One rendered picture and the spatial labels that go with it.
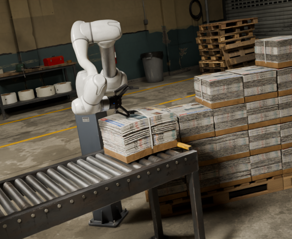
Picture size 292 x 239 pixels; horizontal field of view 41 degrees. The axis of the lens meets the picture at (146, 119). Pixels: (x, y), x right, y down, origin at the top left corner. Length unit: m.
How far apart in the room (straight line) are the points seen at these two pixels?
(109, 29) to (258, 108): 1.45
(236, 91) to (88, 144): 1.25
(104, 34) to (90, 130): 0.87
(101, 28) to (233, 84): 1.22
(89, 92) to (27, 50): 7.32
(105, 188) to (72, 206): 0.19
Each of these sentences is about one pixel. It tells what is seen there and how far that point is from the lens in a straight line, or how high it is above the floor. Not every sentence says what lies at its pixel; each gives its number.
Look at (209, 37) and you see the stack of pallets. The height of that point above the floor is 0.99.
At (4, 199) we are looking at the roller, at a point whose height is 0.80.
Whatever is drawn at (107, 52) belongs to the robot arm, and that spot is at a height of 1.40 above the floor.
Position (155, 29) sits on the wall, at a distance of 10.96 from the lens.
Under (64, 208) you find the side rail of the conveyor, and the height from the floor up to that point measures 0.75.
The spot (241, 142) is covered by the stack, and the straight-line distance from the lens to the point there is 3.35.
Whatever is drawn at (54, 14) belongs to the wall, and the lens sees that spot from 9.71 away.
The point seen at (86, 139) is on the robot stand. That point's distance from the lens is 3.14.
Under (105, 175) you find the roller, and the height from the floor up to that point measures 0.80.
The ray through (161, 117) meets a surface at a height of 1.01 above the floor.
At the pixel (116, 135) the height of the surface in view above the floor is 0.96.
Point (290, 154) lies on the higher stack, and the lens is 3.62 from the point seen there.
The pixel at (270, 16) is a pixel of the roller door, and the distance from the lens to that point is 11.18.
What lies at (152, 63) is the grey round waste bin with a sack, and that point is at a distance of 10.13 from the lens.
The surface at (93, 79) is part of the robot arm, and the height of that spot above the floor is 1.32.
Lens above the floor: 1.58
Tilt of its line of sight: 14 degrees down
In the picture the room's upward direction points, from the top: 8 degrees counter-clockwise
